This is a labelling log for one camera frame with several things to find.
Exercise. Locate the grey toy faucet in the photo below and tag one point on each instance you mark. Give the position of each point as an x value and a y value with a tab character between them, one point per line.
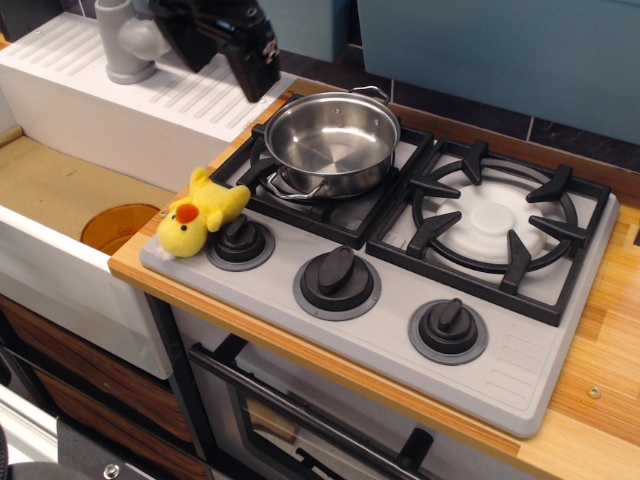
132	45

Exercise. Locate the grey toy stove top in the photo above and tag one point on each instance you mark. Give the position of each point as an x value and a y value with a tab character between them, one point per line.
508	386

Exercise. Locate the black stove knob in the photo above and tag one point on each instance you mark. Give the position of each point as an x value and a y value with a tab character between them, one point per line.
448	332
337	286
240	245

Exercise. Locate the black right stove knob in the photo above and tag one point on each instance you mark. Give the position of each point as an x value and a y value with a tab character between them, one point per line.
448	332

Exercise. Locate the oven door with handle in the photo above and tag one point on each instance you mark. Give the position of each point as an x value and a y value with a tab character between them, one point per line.
221	363

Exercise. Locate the black middle stove knob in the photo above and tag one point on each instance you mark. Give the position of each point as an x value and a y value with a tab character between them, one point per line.
337	286

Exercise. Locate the black burner grate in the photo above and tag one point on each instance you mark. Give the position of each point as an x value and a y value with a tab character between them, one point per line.
516	235
345	221

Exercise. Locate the white toy sink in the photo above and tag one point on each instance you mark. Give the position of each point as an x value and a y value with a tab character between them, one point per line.
75	144

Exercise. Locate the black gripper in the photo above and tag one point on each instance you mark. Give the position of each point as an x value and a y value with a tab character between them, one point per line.
196	30

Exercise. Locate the stainless steel pan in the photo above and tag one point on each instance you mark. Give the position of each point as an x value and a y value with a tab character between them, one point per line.
332	145

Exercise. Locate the black left stove knob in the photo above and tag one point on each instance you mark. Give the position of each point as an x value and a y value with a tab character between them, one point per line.
240	245

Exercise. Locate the black right burner grate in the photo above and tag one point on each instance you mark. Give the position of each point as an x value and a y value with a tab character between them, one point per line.
516	235

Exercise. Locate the black left burner grate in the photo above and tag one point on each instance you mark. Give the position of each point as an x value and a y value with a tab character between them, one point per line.
345	221

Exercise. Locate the yellow stuffed duck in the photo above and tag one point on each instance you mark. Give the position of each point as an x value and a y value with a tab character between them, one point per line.
207	207

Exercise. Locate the orange plastic plate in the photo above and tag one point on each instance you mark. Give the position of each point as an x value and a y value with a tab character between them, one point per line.
109	230

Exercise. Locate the wooden drawer cabinet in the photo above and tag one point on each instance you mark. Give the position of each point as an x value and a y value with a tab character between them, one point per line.
119	404

